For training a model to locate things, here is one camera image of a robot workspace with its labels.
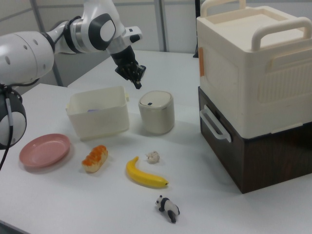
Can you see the white open storage bin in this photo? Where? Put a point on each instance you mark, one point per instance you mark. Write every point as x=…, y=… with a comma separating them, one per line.
x=102, y=124

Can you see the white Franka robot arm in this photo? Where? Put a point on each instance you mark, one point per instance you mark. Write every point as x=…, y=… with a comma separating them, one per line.
x=24, y=61

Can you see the beige trash can lid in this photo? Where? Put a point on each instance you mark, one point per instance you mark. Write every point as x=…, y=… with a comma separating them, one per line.
x=156, y=98

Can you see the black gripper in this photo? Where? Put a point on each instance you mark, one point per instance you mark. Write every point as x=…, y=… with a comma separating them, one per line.
x=126, y=63

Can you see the crumpled white paper ball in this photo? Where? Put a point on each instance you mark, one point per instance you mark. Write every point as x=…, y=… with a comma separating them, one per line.
x=152, y=157

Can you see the dark brown drawer box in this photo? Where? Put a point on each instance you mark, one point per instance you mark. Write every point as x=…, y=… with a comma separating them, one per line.
x=268, y=165

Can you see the orange tape strip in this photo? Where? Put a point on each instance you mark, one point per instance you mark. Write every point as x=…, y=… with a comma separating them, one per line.
x=201, y=63

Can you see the small beige trash can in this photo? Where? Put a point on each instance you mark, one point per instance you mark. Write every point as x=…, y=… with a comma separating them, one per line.
x=157, y=119

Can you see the thin black background pole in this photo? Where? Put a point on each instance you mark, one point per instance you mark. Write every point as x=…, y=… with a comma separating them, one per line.
x=196, y=29

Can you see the pink plate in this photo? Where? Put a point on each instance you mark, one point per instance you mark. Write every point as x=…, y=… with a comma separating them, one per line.
x=44, y=151

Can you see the yellow toy banana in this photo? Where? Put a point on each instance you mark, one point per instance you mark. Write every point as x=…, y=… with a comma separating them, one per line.
x=143, y=179

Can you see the toy bread with orange glaze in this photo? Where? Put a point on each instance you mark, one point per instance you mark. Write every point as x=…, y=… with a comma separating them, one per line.
x=95, y=159

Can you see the panda figurine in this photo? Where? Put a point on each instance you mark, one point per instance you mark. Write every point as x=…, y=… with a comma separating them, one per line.
x=168, y=207

